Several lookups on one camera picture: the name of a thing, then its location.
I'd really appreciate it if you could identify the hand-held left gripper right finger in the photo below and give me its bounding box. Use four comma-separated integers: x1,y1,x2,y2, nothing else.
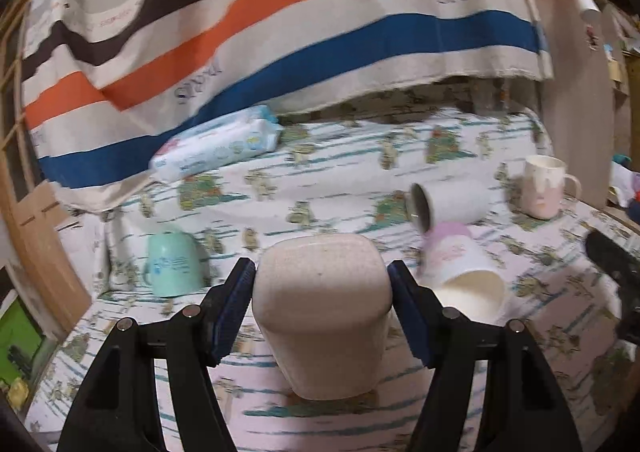
386,260,585,452

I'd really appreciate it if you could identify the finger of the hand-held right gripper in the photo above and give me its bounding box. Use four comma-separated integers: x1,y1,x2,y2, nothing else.
585,231,640,347

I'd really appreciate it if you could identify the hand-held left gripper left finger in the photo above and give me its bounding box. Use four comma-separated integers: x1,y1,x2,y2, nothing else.
56,257,256,452

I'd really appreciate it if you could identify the beige speckled cup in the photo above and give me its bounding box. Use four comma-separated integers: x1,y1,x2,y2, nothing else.
251,233,393,401

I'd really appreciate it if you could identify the lilac and white cup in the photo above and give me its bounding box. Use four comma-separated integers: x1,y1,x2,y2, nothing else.
421,223,507,325

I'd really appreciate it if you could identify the white cylindrical cup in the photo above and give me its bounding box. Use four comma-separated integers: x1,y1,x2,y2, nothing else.
410,181,493,235

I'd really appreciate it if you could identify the mint green mug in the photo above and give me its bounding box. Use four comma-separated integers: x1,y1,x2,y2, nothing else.
143,230,205,297

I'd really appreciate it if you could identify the white and pink mug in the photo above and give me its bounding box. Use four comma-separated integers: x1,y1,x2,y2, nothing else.
516,155,582,220

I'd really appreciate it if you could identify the printed bed sheet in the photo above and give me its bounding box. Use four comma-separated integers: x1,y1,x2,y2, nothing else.
24,104,640,452

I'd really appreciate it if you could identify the pack of wet wipes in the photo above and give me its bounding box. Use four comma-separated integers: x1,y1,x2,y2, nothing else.
150,105,282,183

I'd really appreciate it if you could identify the wooden board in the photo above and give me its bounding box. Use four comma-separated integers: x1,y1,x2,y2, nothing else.
525,0,618,207

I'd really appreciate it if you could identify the striped cloth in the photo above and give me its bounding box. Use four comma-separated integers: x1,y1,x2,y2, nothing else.
20,0,555,211

